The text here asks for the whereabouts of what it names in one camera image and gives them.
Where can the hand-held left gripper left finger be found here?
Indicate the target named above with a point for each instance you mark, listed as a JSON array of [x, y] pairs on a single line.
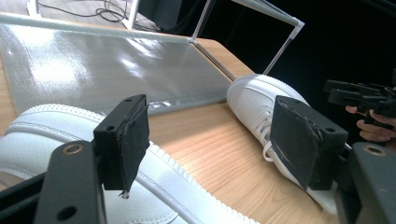
[[124, 146]]

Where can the dark cloth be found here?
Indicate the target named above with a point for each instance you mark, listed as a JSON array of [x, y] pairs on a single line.
[[160, 12]]

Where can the white metal stand leg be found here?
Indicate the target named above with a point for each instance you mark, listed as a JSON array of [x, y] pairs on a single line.
[[132, 15], [33, 7]]

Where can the white sneaker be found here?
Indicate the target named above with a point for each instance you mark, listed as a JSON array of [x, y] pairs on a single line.
[[46, 124], [249, 96]]

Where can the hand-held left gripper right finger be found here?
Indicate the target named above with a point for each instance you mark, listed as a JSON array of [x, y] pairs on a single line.
[[299, 140]]

